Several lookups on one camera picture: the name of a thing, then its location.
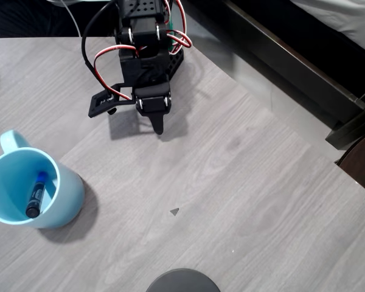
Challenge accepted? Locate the black perforated arm base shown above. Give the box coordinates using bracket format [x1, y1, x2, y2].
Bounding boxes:
[167, 48, 186, 80]

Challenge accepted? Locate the white bed sheet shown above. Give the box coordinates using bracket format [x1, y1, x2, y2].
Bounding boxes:
[291, 0, 365, 55]

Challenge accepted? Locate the dark wooden bed frame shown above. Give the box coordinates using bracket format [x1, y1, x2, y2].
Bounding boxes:
[185, 0, 365, 150]

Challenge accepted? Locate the white cable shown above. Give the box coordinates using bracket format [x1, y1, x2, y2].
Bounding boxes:
[60, 0, 82, 38]

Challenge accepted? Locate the blue capped grey marker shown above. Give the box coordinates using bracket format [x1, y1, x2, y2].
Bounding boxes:
[25, 171, 49, 219]

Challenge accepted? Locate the green circuit board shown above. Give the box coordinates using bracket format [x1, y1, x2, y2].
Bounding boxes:
[167, 9, 180, 51]

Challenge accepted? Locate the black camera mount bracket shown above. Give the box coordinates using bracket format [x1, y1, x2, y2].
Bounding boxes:
[88, 82, 134, 119]

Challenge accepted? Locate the light blue mug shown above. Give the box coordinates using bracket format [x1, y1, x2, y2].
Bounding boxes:
[0, 130, 85, 229]

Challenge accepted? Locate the dark grey round disc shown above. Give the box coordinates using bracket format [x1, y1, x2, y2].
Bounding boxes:
[145, 268, 221, 292]

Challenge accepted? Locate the black cable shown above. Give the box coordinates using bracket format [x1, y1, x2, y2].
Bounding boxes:
[80, 0, 124, 89]

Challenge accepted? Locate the red white servo wire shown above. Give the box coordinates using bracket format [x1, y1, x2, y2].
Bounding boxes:
[93, 44, 139, 101]
[165, 0, 192, 55]

